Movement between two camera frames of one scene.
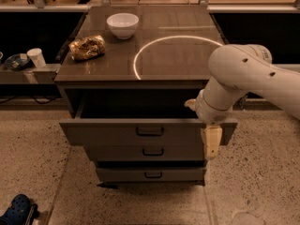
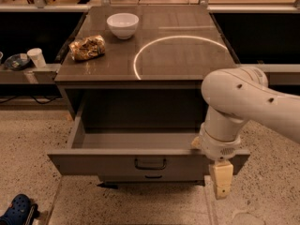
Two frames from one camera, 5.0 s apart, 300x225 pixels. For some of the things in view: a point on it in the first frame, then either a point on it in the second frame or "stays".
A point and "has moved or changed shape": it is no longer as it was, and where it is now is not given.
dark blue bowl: [17, 62] stays
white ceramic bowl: [123, 25] stays
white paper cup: [36, 53] stays
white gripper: [208, 111] → [218, 147]
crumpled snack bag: [86, 48] stays
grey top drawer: [140, 122] has moved or changed shape
